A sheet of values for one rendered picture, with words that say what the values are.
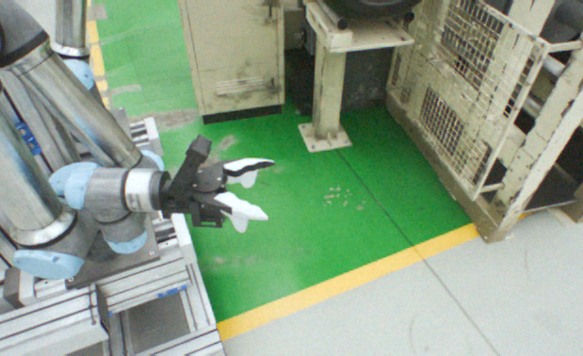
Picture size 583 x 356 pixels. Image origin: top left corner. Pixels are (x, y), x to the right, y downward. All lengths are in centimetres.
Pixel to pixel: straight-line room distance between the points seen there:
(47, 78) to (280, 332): 126
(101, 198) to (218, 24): 169
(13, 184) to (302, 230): 142
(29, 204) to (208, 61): 172
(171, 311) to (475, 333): 119
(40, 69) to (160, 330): 101
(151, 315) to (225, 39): 149
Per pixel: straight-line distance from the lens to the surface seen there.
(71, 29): 145
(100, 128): 81
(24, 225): 84
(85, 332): 111
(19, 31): 76
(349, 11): 160
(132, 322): 157
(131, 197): 70
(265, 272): 182
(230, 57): 238
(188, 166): 64
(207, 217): 69
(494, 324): 189
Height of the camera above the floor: 154
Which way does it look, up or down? 45 degrees down
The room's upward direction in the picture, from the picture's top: straight up
